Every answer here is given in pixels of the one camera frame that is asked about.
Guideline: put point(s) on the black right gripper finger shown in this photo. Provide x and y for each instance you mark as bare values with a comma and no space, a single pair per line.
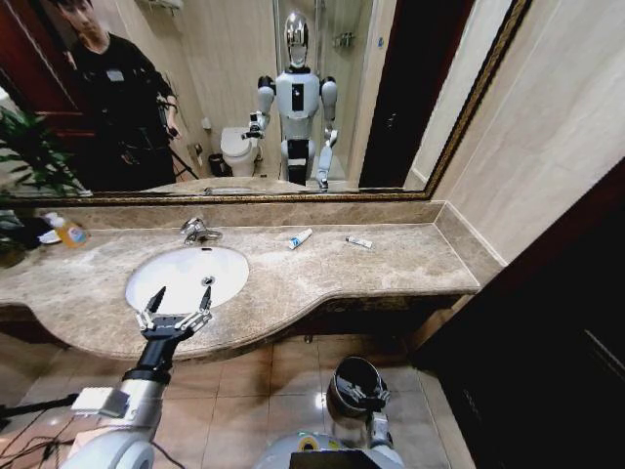
384,395
351,388

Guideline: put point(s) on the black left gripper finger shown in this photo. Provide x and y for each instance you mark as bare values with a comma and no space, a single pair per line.
205,305
155,303

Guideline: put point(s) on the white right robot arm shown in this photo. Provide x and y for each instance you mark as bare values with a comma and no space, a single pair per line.
380,430

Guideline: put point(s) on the chrome sink drain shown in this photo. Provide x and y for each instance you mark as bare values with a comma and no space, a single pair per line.
208,281

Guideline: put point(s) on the white oval sink basin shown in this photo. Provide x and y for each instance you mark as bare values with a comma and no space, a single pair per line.
176,273

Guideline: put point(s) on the chrome sink faucet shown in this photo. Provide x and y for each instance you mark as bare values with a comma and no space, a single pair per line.
195,230

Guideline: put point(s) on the white robot torso shell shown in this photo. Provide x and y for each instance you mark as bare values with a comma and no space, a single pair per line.
283,452

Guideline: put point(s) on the orange liquid soap bottle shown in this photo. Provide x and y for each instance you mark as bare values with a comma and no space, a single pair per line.
73,236

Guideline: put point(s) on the white blue toothpaste tube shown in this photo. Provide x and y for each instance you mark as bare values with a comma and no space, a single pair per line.
300,239

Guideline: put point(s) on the small white dish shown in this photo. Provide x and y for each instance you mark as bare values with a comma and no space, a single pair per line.
49,237

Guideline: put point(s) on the small white tube dark cap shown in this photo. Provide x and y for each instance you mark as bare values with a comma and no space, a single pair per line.
359,242

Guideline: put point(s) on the green leafy plant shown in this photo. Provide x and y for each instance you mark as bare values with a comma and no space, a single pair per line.
12,234

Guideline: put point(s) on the white toilet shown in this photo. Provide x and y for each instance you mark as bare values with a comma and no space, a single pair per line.
237,149

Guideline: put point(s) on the dark wooden door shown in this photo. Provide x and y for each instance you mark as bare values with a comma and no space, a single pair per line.
537,342

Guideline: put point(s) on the person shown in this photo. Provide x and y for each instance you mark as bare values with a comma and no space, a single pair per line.
122,98

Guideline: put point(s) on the large dark framed mirror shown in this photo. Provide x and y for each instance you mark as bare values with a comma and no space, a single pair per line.
220,73

